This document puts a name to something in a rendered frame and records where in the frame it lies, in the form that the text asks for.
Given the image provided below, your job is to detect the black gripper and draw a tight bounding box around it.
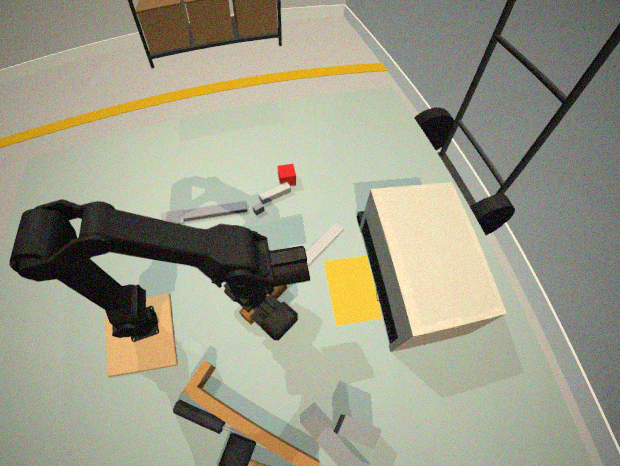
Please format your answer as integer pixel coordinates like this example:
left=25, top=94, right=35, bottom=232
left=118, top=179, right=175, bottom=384
left=224, top=283, right=298, bottom=341

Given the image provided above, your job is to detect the red cube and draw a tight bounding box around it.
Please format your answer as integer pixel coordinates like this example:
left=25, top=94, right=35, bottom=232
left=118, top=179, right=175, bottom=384
left=277, top=164, right=296, bottom=186

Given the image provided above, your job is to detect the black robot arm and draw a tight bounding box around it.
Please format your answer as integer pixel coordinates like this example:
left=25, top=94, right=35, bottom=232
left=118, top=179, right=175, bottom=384
left=9, top=199, right=310, bottom=342

